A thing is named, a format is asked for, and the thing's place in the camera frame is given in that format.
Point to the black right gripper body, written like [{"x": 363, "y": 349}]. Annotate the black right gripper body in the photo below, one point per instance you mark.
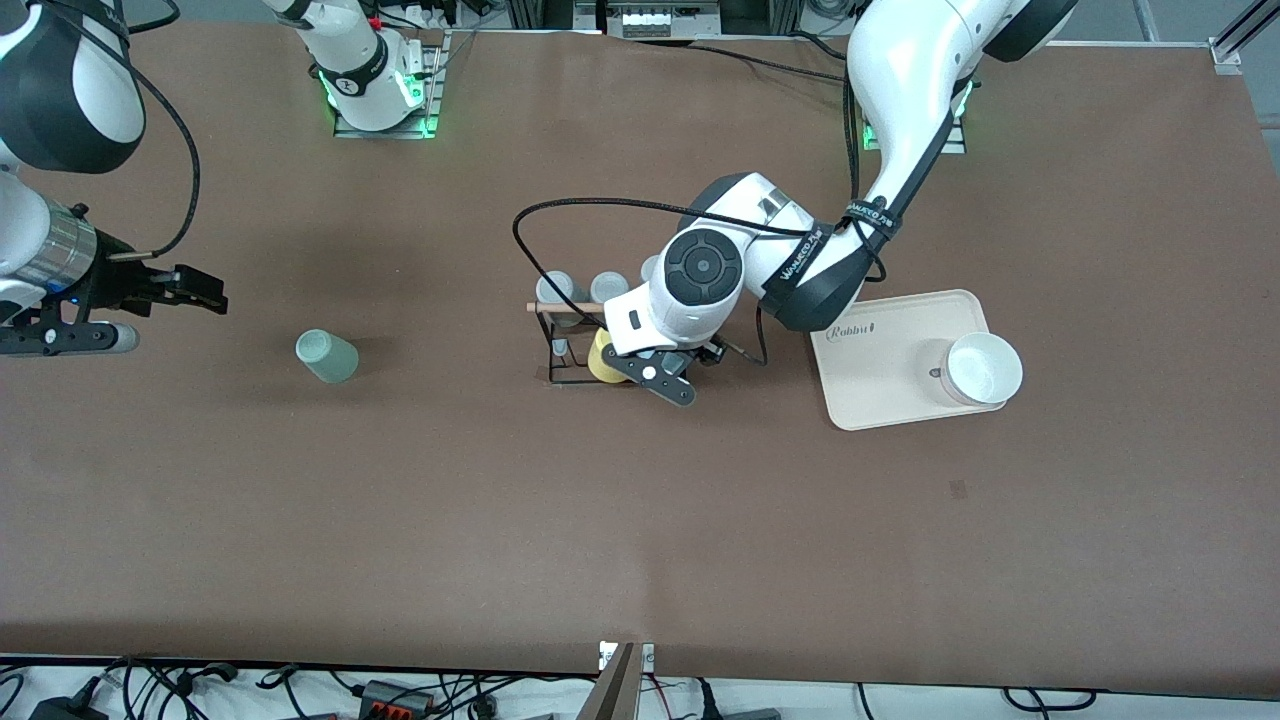
[{"x": 118, "y": 283}]

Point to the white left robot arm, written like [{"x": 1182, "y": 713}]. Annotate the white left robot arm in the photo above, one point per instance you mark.
[{"x": 900, "y": 80}]

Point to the yellow plastic cup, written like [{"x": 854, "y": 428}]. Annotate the yellow plastic cup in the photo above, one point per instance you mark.
[{"x": 600, "y": 360}]

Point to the grey plastic cup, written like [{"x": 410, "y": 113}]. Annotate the grey plastic cup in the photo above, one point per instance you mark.
[
  {"x": 610, "y": 287},
  {"x": 650, "y": 270},
  {"x": 555, "y": 288}
]

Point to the pale green plastic cup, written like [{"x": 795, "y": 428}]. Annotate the pale green plastic cup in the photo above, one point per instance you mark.
[{"x": 325, "y": 355}]

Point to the beige rabbit print tray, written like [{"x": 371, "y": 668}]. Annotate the beige rabbit print tray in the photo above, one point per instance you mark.
[{"x": 880, "y": 380}]

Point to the white ceramic bowl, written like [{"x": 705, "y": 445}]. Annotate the white ceramic bowl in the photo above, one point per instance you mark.
[{"x": 985, "y": 368}]

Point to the white stand clamp plate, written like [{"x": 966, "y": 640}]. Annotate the white stand clamp plate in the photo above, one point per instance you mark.
[{"x": 648, "y": 657}]

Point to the white power strip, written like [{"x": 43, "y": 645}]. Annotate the white power strip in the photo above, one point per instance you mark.
[{"x": 650, "y": 20}]

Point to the black power adapter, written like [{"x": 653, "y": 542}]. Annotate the black power adapter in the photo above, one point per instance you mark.
[{"x": 65, "y": 710}]

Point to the black orange connector box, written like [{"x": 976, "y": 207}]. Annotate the black orange connector box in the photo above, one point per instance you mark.
[{"x": 385, "y": 695}]

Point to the black left camera bracket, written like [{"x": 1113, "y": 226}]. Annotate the black left camera bracket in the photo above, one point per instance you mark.
[{"x": 640, "y": 365}]

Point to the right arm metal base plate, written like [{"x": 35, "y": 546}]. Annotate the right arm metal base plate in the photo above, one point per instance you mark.
[{"x": 380, "y": 133}]

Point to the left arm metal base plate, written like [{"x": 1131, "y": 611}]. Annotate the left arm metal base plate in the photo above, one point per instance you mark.
[{"x": 955, "y": 147}]

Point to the grey camera stand bar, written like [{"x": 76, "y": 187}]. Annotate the grey camera stand bar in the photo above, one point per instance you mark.
[{"x": 612, "y": 695}]

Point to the silver table corner bracket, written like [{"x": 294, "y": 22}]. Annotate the silver table corner bracket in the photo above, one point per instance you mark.
[{"x": 1228, "y": 58}]

